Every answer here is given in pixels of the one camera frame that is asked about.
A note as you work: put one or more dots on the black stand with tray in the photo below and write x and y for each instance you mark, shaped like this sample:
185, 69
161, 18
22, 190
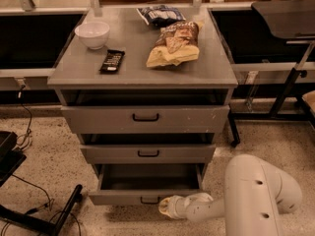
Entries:
292, 20

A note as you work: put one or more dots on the grey drawer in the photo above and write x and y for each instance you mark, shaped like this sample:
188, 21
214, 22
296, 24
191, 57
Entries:
146, 184
131, 115
148, 148

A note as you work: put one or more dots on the black candy bar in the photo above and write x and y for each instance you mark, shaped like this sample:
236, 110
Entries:
112, 61

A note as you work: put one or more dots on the grey top drawer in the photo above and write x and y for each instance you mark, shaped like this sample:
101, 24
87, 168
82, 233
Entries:
131, 115

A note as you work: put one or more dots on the padded gripper body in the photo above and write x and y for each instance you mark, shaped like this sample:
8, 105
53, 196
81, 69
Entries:
179, 206

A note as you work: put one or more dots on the white bowl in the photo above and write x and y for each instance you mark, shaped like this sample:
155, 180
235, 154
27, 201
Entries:
93, 35

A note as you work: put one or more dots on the yellow brown chip bag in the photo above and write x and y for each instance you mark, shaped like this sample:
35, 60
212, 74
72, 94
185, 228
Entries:
176, 44

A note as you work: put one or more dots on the grey middle drawer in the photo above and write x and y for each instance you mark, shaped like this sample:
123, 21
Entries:
148, 148

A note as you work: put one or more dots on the blue chip bag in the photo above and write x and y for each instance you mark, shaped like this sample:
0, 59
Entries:
160, 15

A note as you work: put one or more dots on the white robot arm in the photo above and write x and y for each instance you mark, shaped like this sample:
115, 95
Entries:
255, 194

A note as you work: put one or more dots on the grey drawer cabinet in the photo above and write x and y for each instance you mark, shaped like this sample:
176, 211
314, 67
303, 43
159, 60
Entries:
78, 81

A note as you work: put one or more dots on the grey bottom drawer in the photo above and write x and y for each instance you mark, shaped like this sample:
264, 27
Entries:
146, 184

